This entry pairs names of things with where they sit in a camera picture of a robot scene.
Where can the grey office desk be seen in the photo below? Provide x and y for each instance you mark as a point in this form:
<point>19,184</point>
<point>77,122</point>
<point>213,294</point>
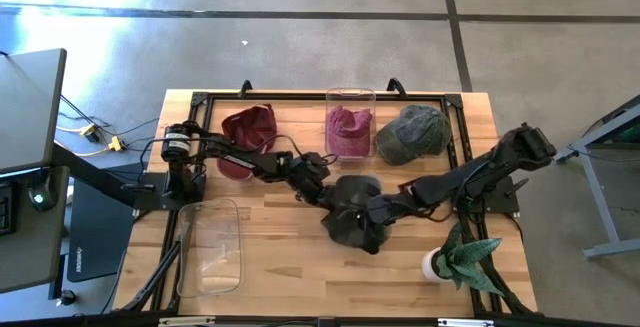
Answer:
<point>30,247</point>

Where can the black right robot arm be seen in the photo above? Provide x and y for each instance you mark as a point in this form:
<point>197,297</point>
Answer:
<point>475,172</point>

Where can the clear plastic bin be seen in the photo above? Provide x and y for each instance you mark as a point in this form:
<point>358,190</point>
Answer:
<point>350,96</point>
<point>210,247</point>

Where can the grey-green baseball cap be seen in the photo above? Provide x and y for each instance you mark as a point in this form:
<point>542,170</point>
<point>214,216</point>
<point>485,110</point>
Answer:
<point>415,134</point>

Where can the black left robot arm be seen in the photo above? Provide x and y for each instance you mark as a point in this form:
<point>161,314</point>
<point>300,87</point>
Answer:
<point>240,159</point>

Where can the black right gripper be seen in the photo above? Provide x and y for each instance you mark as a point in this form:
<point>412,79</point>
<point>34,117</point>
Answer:
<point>385,209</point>

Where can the silver metal bracket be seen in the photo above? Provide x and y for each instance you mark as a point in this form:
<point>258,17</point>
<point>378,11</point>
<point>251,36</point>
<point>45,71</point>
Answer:
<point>465,322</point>
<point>185,321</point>

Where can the dark red baseball cap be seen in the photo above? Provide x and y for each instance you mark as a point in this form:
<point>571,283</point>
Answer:
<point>250,127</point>

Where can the black diagonal frame strut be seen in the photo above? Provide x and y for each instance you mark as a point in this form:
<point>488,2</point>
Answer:
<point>150,282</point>
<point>510,302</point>

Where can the black aluminium table frame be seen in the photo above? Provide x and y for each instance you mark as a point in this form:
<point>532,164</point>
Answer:
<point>280,97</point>

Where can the black caster wheel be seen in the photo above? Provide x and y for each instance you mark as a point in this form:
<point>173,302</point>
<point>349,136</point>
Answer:
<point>66,298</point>

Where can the black desk support beam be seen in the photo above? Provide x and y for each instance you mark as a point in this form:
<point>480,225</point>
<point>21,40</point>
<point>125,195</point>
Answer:
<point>90,174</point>

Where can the charcoal baseball cap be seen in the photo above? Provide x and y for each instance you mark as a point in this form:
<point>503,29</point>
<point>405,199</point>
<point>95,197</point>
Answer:
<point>350,189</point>

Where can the black computer mouse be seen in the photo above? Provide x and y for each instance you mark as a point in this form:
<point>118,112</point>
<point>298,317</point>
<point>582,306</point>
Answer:
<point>41,197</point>

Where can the green plant in white pot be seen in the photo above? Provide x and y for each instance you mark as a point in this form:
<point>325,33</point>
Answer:
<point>465,262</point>

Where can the dark husky storage case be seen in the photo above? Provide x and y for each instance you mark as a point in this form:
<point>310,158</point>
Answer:
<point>100,237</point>

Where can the black keyboard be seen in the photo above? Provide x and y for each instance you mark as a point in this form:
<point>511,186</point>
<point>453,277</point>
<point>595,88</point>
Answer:
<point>5,209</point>

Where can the grey metal table frame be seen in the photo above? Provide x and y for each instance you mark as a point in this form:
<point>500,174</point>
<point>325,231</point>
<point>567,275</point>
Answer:
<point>597,192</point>

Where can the large grey flat panel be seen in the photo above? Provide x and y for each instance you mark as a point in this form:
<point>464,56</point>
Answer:
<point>30,112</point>

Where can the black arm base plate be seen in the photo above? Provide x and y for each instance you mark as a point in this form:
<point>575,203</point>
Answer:
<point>145,202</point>
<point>507,204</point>

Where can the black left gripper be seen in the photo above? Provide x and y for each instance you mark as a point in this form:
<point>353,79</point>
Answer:
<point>315,187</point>

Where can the maroon cap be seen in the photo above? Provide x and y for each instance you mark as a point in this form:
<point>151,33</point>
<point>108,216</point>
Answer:
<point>350,132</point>

